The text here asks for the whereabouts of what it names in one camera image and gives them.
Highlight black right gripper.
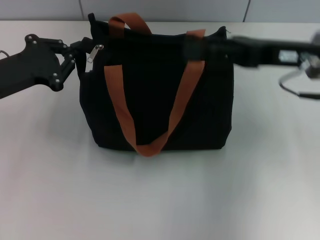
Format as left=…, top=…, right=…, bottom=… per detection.
left=184, top=35, right=311, bottom=68

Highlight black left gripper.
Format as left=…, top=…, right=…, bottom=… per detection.
left=0, top=33, right=95, bottom=100

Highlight silver metal zipper pull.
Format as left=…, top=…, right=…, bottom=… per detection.
left=85, top=44, right=105, bottom=74

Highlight black fabric bag orange handles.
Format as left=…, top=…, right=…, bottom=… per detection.
left=78, top=12, right=235, bottom=158

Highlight right gripper cable with connectors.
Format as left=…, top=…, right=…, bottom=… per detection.
left=278, top=53, right=320, bottom=100

